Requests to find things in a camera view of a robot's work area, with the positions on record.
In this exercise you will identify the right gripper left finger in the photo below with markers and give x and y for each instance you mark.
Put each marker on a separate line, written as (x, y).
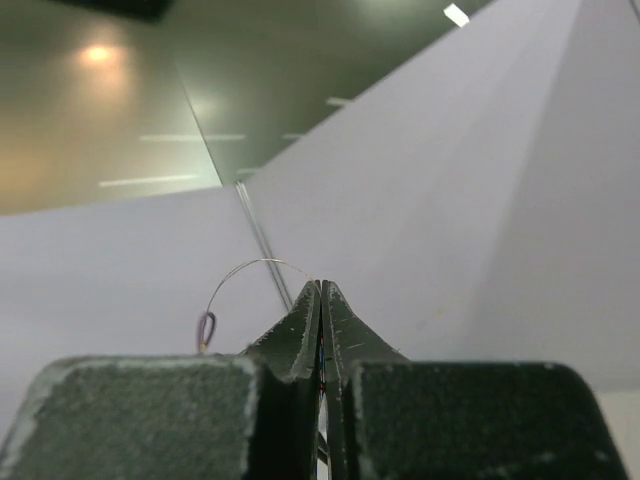
(252, 415)

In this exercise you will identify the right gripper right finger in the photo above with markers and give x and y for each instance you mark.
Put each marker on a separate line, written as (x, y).
(393, 418)

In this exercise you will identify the left aluminium corner post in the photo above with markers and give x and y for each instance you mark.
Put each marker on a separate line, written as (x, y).
(263, 244)

